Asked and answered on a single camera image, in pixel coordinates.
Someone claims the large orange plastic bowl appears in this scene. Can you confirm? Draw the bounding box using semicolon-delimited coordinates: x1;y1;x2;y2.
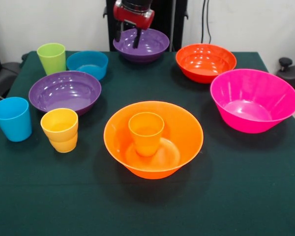
103;100;204;180

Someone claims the blue plastic cup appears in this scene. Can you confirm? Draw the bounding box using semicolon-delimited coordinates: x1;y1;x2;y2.
0;96;33;143

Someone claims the black hanging cable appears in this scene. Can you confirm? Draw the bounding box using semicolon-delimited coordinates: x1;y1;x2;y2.
201;0;212;45

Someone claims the red-orange plastic bowl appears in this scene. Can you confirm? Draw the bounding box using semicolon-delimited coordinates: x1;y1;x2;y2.
175;43;237;84

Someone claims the lime green plastic cup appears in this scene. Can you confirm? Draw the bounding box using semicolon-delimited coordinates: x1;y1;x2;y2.
36;42;66;76

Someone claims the purple plastic bowl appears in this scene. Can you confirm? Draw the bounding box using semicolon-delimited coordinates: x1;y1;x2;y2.
28;70;102;116
113;28;170;64

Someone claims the yellow plastic cup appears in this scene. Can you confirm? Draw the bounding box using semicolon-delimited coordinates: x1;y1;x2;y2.
40;108;79;153

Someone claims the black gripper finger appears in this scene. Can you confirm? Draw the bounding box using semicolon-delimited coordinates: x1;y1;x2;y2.
132;28;142;49
114;21;123;43

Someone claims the black chair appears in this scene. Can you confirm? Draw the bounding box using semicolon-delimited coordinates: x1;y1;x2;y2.
0;31;24;99

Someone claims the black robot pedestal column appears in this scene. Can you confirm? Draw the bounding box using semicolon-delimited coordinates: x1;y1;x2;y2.
103;0;189;52

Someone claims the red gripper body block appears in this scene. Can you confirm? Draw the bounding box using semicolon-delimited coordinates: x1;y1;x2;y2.
113;0;155;30

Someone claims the dark green table cloth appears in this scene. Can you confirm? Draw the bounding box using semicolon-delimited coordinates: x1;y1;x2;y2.
0;51;295;236

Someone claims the black knobbed equipment stand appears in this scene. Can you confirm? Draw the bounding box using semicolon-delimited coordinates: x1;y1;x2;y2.
276;57;295;110

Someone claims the large pink plastic bowl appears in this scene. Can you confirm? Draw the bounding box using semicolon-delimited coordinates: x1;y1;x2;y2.
210;68;295;134

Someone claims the orange plastic cup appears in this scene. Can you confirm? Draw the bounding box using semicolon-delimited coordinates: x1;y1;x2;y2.
128;112;165;157

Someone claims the blue plastic bowl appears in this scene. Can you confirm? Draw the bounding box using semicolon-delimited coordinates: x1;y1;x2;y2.
66;51;109;81

